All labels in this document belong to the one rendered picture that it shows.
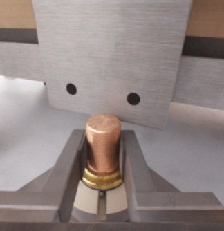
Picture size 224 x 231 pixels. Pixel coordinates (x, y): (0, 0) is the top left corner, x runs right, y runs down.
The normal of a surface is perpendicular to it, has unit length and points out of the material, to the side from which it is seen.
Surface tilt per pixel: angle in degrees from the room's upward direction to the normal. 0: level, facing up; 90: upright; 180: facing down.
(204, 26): 90
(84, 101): 90
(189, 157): 180
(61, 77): 90
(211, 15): 90
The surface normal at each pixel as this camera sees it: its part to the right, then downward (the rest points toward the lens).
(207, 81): -0.33, 0.46
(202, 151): 0.03, -0.87
